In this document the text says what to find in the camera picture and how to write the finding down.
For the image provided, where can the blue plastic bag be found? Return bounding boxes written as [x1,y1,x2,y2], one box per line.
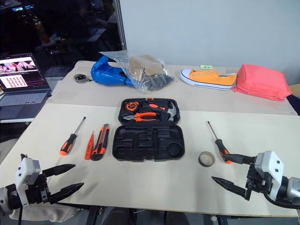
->
[90,55,135,88]

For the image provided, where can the orange voltage tester pen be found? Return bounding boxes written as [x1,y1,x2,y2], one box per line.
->
[84,131,95,161]

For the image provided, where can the brown cardboard box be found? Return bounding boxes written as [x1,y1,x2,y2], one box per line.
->
[289,83,300,99]

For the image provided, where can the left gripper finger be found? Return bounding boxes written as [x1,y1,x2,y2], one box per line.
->
[48,182,85,204]
[42,164,76,178]

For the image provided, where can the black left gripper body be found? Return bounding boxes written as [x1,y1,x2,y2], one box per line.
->
[24,174,51,205]

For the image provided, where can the screwdriver with orange black handle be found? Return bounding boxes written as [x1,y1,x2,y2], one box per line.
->
[59,116,87,156]
[206,120,233,165]

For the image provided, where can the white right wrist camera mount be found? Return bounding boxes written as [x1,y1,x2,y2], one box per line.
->
[254,150,285,203]

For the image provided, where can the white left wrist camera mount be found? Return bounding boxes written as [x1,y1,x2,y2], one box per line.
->
[15,157,42,207]

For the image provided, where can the orange handled pliers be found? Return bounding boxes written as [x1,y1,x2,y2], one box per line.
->
[121,112,161,123]

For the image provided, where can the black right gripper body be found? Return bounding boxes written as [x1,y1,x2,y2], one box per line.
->
[244,161,274,201]

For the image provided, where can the black hard case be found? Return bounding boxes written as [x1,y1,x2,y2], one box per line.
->
[112,97,186,162]

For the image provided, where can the open grey laptop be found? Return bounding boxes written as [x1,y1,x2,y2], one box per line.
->
[0,52,53,124]

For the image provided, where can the clear plastic bag with contents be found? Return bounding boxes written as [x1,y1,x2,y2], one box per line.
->
[99,49,175,92]

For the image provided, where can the orange black utility knife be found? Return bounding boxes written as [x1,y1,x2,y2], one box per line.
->
[91,123,111,161]

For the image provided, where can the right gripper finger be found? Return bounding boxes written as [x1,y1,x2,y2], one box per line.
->
[211,176,248,195]
[221,153,255,165]

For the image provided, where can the silver metal post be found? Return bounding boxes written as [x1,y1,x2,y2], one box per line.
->
[114,0,128,51]

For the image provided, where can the claw hammer with black grip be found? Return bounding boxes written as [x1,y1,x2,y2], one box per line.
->
[141,100,179,122]

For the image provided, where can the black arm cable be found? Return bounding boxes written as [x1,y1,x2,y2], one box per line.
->
[19,153,29,225]
[262,191,300,209]

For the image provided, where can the dark rounded shape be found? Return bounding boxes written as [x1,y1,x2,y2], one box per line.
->
[103,207,141,225]

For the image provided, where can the grey tape roll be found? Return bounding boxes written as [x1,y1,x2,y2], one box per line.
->
[197,151,216,168]

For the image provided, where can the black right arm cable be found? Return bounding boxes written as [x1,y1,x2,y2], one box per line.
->
[262,191,300,209]

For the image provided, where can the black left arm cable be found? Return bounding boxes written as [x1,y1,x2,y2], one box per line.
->
[19,153,29,225]

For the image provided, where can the beige cloth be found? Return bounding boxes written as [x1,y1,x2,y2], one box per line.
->
[8,203,81,224]

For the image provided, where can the pink fabric pouch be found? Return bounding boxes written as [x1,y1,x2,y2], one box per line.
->
[233,63,293,102]

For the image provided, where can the orange canvas sneaker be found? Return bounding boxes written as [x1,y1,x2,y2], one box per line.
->
[180,68,238,91]

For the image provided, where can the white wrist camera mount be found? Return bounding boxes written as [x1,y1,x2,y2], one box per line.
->
[254,150,285,203]
[15,157,42,207]

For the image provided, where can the orange black tape measure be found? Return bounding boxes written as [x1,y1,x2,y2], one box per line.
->
[125,101,142,113]

